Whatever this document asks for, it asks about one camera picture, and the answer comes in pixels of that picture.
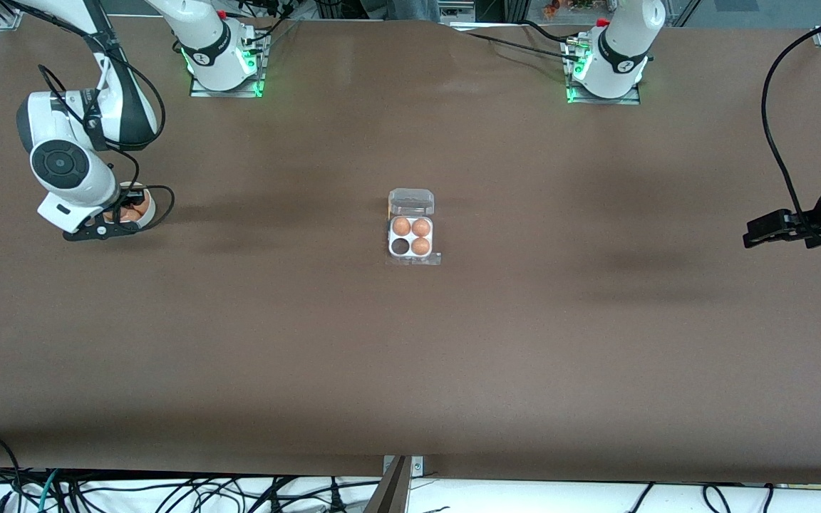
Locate clear plastic egg box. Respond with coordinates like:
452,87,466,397
385,188,443,266

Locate white round bowl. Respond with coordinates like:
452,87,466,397
100,182,158,231

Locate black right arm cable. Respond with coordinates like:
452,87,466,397
37,28,175,236

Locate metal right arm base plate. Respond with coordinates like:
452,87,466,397
189,30,267,99

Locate teal floor cable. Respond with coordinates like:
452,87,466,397
35,469,62,513

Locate black cable on table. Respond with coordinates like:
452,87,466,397
462,30,577,61

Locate metal table edge bracket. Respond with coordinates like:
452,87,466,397
382,455,425,477

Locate dark camera stand bar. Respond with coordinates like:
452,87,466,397
363,456,412,513

